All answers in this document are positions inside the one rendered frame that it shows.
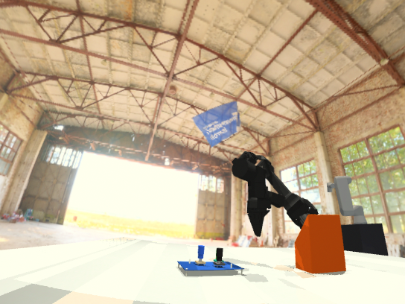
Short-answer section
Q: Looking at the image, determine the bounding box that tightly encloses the blue circuit board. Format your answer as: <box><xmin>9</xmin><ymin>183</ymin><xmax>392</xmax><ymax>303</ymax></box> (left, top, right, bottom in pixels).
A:
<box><xmin>177</xmin><ymin>245</ymin><xmax>244</xmax><ymax>277</ymax></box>

